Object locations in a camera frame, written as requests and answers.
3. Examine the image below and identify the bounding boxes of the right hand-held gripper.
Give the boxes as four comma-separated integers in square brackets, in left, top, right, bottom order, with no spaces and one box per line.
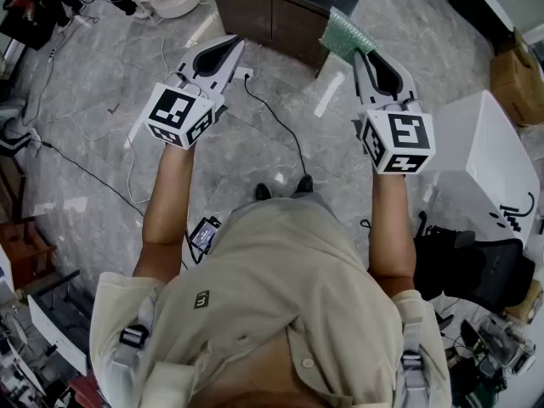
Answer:
[351,48,437,176]

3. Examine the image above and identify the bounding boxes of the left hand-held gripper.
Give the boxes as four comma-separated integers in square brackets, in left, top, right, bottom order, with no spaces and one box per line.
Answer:
[139,34,247,150]

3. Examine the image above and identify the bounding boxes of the green glittery scouring sponge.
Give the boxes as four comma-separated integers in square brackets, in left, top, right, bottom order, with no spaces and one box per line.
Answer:
[319,6,379,62]

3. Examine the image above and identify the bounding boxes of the person's left forearm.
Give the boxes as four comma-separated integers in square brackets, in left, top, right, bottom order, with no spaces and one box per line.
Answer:
[139,143,197,249]

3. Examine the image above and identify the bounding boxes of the person's right forearm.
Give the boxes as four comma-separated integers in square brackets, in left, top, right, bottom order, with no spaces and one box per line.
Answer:
[366,171,420,279]

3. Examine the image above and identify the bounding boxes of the dark brown sink cabinet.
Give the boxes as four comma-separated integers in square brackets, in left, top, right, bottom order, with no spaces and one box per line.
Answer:
[207,0,371,79]

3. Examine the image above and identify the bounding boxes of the large cardboard box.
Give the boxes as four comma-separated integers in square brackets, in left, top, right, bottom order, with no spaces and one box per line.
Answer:
[489,27,544,128]

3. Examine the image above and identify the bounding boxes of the black device with screen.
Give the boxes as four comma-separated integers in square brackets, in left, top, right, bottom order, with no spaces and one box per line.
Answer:
[188,215,224,255]

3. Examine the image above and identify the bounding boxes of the black red bag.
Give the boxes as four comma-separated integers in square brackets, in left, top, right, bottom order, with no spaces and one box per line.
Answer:
[0,0,59,51]

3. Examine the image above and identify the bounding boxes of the black office chair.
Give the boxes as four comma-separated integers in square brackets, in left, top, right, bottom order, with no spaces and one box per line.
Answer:
[412,210,536,315]

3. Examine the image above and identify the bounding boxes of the person's beige shirt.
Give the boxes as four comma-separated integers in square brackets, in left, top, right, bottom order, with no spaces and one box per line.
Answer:
[88,195,452,408]

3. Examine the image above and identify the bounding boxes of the brown wooden stool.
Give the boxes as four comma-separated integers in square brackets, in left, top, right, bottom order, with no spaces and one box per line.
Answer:
[0,216,58,292]

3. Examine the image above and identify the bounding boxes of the white flat panel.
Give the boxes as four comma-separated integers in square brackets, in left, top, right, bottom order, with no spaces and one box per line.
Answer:
[27,293,89,377]

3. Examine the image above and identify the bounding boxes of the black power cable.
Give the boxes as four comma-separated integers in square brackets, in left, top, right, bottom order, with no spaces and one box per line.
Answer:
[243,73,309,177]

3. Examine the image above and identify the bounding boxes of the grey harness strap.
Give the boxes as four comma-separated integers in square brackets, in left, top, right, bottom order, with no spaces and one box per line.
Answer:
[110,299,155,367]
[399,308,430,399]

